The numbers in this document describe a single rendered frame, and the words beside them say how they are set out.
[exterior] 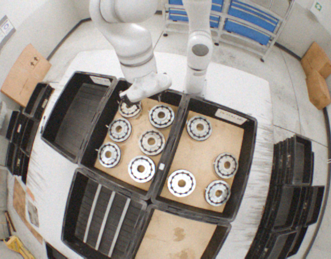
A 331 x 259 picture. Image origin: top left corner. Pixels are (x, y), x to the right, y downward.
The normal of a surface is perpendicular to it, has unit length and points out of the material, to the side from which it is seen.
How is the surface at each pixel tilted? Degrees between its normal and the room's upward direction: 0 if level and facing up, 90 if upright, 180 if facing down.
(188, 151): 0
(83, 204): 0
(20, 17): 90
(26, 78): 76
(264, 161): 0
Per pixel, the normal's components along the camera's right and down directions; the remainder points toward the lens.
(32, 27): 0.97, 0.22
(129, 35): 0.07, -0.07
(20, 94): 0.93, 0.13
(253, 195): -0.04, -0.31
